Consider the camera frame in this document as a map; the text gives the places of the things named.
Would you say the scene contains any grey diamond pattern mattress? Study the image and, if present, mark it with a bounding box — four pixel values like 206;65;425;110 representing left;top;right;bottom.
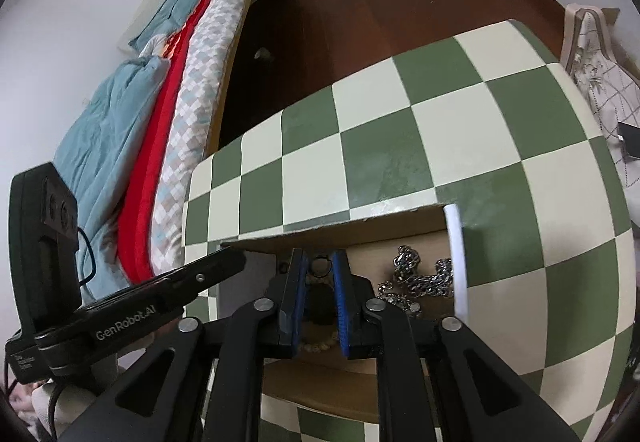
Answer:
150;0;261;278

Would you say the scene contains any cardboard box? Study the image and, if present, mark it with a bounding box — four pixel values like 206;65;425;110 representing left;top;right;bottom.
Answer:
217;204;471;423

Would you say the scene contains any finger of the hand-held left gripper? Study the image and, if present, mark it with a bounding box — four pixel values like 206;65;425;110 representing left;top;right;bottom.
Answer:
147;247;247;310

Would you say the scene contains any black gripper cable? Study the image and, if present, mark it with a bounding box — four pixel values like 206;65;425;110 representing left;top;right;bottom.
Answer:
75;227;99;286

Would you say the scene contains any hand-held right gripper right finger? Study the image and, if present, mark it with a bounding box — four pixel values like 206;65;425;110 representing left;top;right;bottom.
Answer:
331;248;587;442

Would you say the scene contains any thick silver chain bracelet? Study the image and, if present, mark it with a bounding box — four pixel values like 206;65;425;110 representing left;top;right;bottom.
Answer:
375;244;456;319

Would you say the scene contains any white floral tote bag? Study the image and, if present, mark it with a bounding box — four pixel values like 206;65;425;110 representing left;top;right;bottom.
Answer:
560;4;640;188

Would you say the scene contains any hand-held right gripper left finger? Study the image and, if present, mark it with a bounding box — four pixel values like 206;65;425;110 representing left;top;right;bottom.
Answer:
57;248;308;442

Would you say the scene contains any green checkered tablecloth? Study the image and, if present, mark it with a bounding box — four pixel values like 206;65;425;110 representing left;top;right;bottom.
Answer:
182;19;633;442

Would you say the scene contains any wooden bead bracelet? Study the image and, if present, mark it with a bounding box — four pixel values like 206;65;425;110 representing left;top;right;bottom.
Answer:
299;272;341;356

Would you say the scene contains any red bed sheet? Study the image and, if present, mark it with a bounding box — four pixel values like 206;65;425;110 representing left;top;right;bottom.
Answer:
117;0;241;285

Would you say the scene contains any black smartphone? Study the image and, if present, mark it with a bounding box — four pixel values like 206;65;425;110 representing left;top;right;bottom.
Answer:
617;122;640;158

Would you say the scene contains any large blue blanket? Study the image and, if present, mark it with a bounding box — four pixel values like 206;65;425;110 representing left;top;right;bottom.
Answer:
52;54;173;303

